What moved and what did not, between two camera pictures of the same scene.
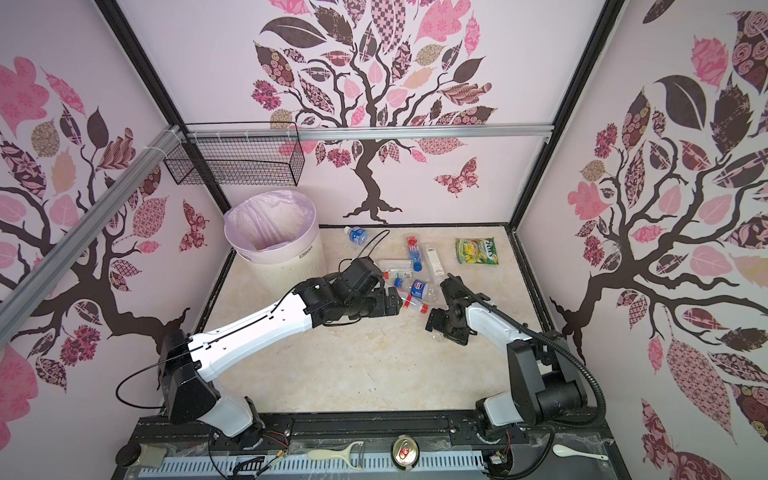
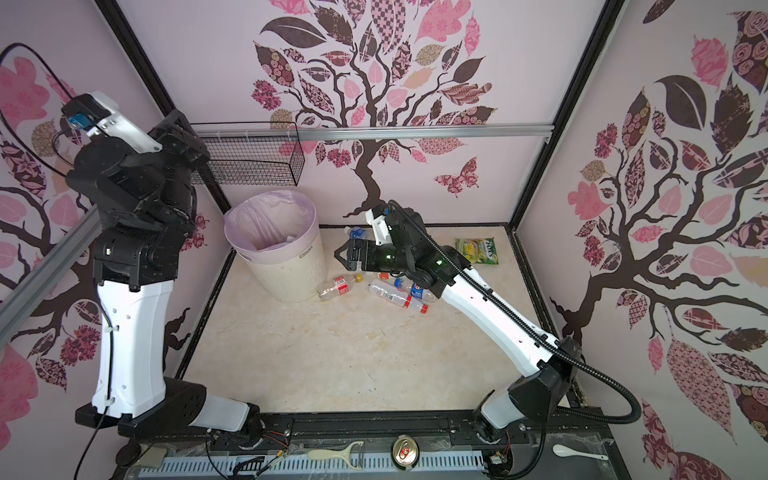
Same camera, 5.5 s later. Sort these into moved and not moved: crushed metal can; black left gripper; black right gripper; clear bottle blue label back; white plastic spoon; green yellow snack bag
Moved: black left gripper; black right gripper
Not moved: crushed metal can; white plastic spoon; clear bottle blue label back; green yellow snack bag
